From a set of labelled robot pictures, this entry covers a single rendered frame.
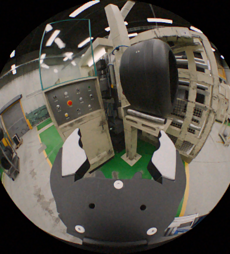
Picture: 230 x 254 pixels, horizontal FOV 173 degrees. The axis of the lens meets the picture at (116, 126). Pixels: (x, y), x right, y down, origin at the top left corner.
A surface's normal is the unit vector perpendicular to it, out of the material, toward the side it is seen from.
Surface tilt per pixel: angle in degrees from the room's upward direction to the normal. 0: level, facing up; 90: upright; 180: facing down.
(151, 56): 75
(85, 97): 90
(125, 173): 0
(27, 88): 90
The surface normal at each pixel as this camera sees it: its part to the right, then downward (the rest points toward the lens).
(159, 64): -0.15, 0.43
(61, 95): 0.63, 0.32
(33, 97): 0.87, 0.14
